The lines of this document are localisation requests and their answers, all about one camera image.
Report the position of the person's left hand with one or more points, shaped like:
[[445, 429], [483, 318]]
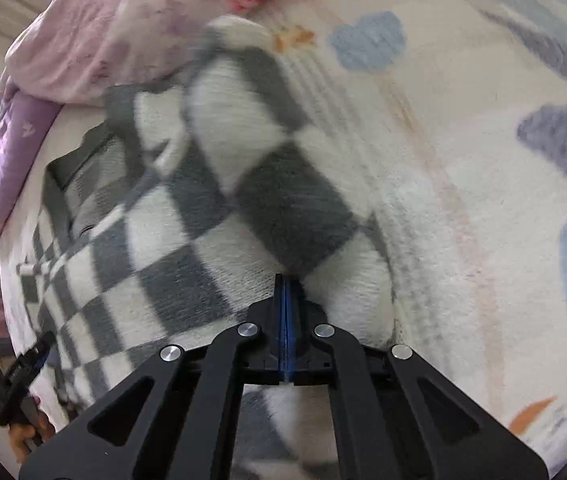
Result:
[[28, 437]]

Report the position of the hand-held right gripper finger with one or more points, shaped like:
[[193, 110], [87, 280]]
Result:
[[290, 330], [282, 330]]

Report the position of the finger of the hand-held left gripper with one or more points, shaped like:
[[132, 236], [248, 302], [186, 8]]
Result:
[[33, 357]]

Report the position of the pink floral quilt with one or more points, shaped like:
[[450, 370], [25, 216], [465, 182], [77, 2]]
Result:
[[113, 20]]

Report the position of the purple pillow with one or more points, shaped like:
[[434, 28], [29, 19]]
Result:
[[18, 150]]

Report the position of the grey white checkered garment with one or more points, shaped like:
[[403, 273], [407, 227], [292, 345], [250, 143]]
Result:
[[288, 200]]

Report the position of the cream cloud print blanket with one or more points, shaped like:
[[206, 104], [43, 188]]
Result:
[[463, 110]]

